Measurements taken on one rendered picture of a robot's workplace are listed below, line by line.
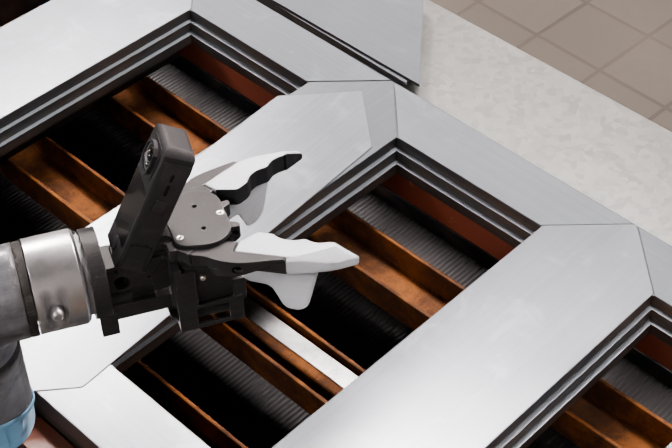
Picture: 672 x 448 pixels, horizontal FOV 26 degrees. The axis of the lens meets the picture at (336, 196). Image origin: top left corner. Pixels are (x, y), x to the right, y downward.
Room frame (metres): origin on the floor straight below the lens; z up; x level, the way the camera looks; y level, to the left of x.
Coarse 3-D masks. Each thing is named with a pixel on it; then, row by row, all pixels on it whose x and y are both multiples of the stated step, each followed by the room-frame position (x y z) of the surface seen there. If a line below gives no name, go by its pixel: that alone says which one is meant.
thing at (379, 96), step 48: (144, 48) 1.81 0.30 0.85; (240, 48) 1.81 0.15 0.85; (48, 96) 1.68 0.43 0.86; (96, 96) 1.73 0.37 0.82; (384, 96) 1.67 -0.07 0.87; (0, 144) 1.61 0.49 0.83; (384, 144) 1.57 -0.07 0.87; (336, 192) 1.48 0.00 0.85; (432, 192) 1.51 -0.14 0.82; (480, 192) 1.47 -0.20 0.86; (144, 336) 1.23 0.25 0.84; (624, 336) 1.22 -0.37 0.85; (576, 384) 1.15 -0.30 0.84; (528, 432) 1.08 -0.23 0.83
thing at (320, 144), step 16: (256, 112) 1.64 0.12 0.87; (272, 112) 1.64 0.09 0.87; (288, 112) 1.64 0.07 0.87; (304, 112) 1.64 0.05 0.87; (256, 128) 1.60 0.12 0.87; (272, 128) 1.60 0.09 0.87; (288, 128) 1.60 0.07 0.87; (304, 128) 1.60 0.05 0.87; (320, 128) 1.60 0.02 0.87; (288, 144) 1.56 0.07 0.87; (304, 144) 1.56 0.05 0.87; (320, 144) 1.56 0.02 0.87; (336, 144) 1.56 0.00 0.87; (352, 144) 1.56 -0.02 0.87; (320, 160) 1.53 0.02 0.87; (336, 160) 1.53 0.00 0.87; (352, 160) 1.53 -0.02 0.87; (336, 176) 1.50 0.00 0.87
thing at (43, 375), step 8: (24, 344) 1.19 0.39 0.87; (24, 352) 1.18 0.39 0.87; (32, 352) 1.18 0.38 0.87; (32, 360) 1.16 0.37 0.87; (40, 360) 1.16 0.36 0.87; (32, 368) 1.15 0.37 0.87; (40, 368) 1.15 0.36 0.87; (48, 368) 1.15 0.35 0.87; (56, 368) 1.15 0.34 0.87; (32, 376) 1.14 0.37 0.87; (40, 376) 1.14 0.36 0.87; (48, 376) 1.14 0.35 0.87; (56, 376) 1.14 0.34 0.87; (64, 376) 1.14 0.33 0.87; (32, 384) 1.12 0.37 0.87; (40, 384) 1.12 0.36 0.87; (48, 384) 1.12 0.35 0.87; (56, 384) 1.12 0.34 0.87; (64, 384) 1.12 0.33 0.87; (72, 384) 1.12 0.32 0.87; (80, 384) 1.12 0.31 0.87
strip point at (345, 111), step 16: (288, 96) 1.67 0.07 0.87; (304, 96) 1.67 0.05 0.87; (320, 96) 1.67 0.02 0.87; (336, 96) 1.67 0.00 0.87; (352, 96) 1.67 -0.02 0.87; (320, 112) 1.64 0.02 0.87; (336, 112) 1.64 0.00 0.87; (352, 112) 1.64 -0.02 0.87; (336, 128) 1.60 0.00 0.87; (352, 128) 1.60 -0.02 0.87; (368, 128) 1.60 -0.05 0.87; (368, 144) 1.56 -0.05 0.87
